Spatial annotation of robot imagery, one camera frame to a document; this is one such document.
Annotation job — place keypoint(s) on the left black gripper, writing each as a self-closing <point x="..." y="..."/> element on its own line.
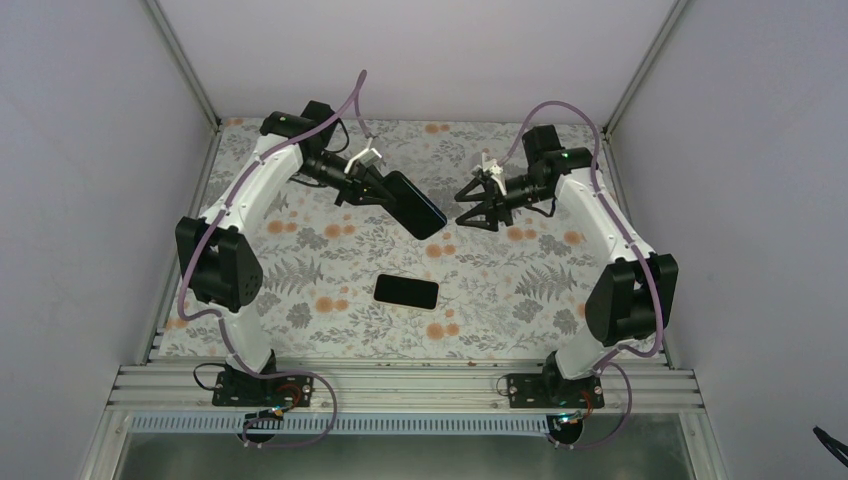
<point x="358" y="183"/>

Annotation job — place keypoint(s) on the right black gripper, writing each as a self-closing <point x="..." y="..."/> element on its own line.
<point x="493" y="195"/>

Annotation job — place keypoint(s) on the black phone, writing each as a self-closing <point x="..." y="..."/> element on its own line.
<point x="411" y="208"/>

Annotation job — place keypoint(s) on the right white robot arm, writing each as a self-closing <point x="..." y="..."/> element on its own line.
<point x="629" y="306"/>

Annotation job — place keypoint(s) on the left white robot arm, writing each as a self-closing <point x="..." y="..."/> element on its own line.
<point x="221" y="274"/>

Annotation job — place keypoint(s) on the phone with pink case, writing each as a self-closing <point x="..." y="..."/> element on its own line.
<point x="406" y="292"/>

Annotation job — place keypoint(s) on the floral patterned table mat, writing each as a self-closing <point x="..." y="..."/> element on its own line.
<point x="519" y="293"/>

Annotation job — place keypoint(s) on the black object at edge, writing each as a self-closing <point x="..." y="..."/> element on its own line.
<point x="835" y="447"/>

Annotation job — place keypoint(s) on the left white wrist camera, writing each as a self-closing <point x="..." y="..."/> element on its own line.
<point x="366" y="158"/>

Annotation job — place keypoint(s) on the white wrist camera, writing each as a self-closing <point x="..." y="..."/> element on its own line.
<point x="492" y="170"/>
<point x="366" y="158"/>

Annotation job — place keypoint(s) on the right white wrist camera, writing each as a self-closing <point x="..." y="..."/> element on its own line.
<point x="492" y="170"/>

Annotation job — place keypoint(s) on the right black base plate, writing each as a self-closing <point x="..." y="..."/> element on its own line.
<point x="536" y="391"/>

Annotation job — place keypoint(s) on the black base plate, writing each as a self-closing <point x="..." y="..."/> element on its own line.
<point x="262" y="391"/>
<point x="536" y="391"/>

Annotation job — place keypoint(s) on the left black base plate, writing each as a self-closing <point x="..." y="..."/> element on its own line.
<point x="262" y="391"/>

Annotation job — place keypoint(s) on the aluminium rail frame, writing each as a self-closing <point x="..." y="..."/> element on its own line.
<point x="447" y="386"/>

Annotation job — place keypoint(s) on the grey slotted cable duct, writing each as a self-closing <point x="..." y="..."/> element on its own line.
<point x="346" y="423"/>

